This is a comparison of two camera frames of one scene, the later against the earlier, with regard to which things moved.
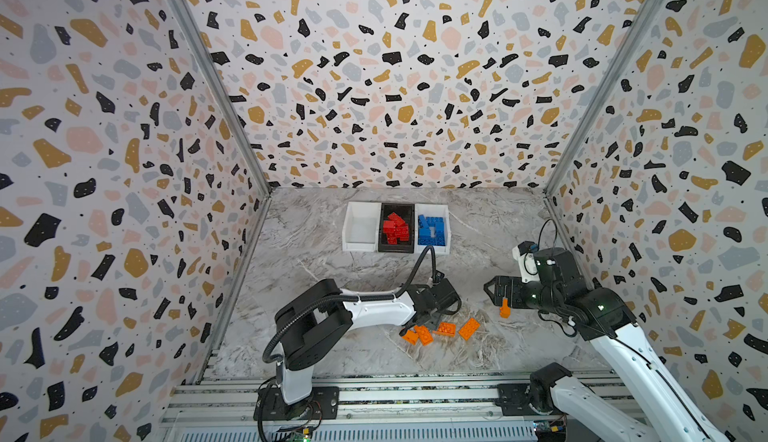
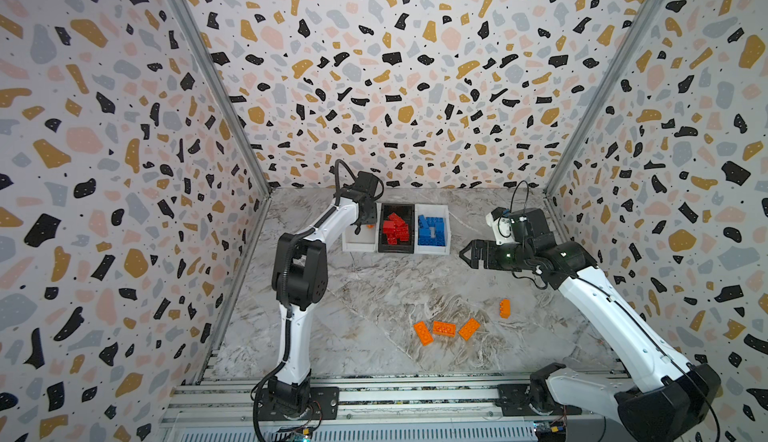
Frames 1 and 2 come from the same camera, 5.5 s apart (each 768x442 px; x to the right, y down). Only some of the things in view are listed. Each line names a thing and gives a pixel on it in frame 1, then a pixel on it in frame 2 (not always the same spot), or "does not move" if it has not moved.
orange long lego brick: x=446 y=328 does not move
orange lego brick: x=504 y=309 does not move
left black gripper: x=436 y=320 → x=373 y=219
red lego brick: x=402 y=232 does not move
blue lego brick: x=431 y=236 does not move
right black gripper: x=510 y=289 → x=491 y=253
